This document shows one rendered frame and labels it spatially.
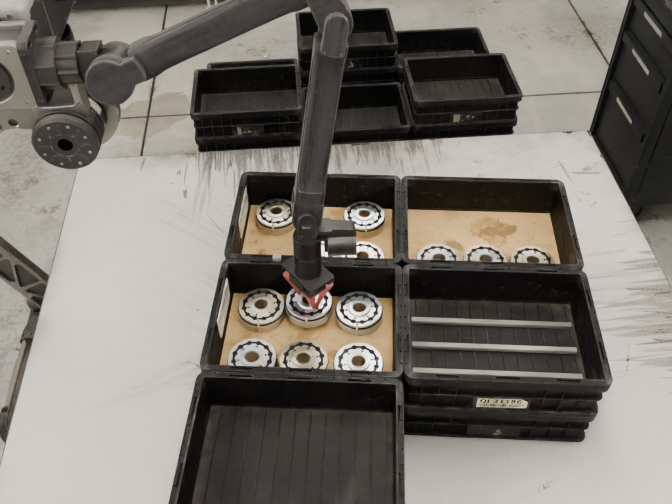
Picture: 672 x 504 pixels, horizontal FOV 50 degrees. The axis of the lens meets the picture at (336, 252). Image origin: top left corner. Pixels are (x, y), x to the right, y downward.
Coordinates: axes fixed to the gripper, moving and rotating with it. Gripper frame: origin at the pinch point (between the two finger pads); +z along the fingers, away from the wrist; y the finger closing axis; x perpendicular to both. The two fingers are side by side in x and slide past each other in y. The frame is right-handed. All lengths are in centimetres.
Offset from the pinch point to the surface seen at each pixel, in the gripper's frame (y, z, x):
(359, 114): 95, 51, -102
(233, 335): 6.4, 6.4, 16.1
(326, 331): -6.1, 5.9, -0.1
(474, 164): 21, 18, -81
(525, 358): -39.3, 5.0, -27.6
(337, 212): 21.4, 5.8, -26.7
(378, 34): 122, 39, -137
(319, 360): -12.8, 2.7, 7.4
